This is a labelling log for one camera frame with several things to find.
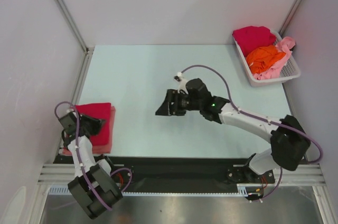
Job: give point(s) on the aluminium front frame rail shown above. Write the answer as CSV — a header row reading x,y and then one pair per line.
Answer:
x,y
305,175

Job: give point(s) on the left aluminium side rail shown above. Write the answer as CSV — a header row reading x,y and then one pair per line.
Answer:
x,y
81,76

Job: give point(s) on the crimson t-shirt in basket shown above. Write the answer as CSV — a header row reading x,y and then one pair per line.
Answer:
x,y
252,37

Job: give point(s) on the right aluminium side rail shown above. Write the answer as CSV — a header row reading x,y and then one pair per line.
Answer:
x,y
297,103

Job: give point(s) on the crimson red t-shirt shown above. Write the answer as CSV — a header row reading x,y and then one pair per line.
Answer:
x,y
99,111

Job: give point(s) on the left aluminium corner post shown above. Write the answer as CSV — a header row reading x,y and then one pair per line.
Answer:
x,y
71,24

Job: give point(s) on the orange t-shirt in basket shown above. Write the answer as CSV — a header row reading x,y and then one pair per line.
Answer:
x,y
263,58

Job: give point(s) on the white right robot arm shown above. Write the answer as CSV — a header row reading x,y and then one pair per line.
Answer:
x,y
288,143

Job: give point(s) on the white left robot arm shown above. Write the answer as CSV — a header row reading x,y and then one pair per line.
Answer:
x,y
92,187

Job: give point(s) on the light pink t-shirt in basket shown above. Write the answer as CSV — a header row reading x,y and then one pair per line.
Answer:
x,y
286,45

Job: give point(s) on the folded salmon pink t-shirt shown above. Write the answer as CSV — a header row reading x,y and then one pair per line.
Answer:
x,y
105,149

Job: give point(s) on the aluminium side rail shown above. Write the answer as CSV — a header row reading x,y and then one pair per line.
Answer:
x,y
297,103
81,76

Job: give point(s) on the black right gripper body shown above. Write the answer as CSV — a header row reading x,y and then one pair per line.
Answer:
x,y
184,103

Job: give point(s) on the right aluminium corner post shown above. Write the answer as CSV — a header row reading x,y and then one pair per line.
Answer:
x,y
297,2

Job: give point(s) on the aluminium corner post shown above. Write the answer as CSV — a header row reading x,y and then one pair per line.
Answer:
x,y
71,24
297,2

